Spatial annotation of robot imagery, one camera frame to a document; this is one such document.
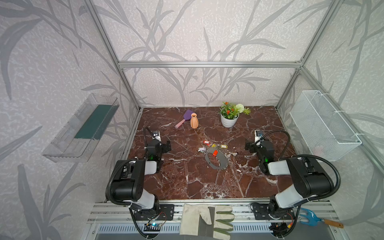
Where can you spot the beige green work glove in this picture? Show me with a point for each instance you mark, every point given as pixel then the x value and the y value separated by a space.
pixel 206 220

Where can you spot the blue garden hand fork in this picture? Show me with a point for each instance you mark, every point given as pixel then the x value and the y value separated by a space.
pixel 309 218

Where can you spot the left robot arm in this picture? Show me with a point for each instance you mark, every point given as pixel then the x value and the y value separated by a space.
pixel 126 184

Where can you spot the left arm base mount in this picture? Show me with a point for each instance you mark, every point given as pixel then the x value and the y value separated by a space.
pixel 163 212

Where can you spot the white wire mesh basket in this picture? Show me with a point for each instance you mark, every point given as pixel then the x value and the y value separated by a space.
pixel 325 131

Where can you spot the clear plastic wall shelf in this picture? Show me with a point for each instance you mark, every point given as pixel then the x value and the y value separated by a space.
pixel 78 139

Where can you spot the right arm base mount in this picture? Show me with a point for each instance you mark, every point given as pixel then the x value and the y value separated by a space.
pixel 271 211

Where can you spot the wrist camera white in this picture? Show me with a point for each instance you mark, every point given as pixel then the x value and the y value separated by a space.
pixel 156 135
pixel 258 135

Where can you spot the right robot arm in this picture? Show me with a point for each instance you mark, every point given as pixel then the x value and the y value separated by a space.
pixel 313 177

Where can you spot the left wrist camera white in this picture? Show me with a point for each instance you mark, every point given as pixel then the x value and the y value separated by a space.
pixel 156 135

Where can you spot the orange ribbed vase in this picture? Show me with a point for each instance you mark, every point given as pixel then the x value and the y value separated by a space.
pixel 194 121

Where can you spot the purple key tag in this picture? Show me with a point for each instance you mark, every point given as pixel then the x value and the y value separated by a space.
pixel 201 149

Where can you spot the white pot artificial plant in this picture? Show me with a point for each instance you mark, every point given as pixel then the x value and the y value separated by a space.
pixel 230 113

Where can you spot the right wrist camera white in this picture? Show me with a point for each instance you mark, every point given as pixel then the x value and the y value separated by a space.
pixel 258 135

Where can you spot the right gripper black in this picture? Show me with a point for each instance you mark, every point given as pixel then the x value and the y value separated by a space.
pixel 258 145

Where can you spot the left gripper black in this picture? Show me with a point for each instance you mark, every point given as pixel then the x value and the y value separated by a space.
pixel 154 144

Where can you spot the left circuit board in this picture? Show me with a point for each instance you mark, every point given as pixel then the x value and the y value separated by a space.
pixel 152 227

